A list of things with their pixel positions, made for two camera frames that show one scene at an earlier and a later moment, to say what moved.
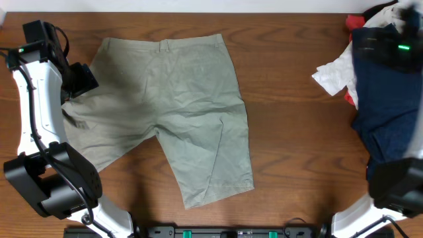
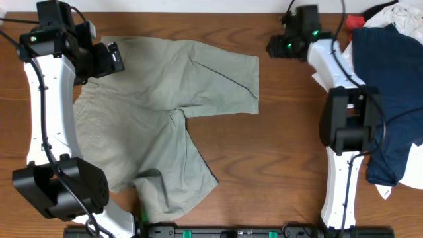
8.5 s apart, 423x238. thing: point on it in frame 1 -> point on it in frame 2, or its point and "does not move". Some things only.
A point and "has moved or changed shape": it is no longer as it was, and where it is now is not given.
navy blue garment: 385,111 does not move
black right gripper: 377,49 -> 274,46
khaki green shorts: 182,88 has moved or changed shape
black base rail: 228,232 does not move
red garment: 353,22 does not move
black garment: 369,13 does not move
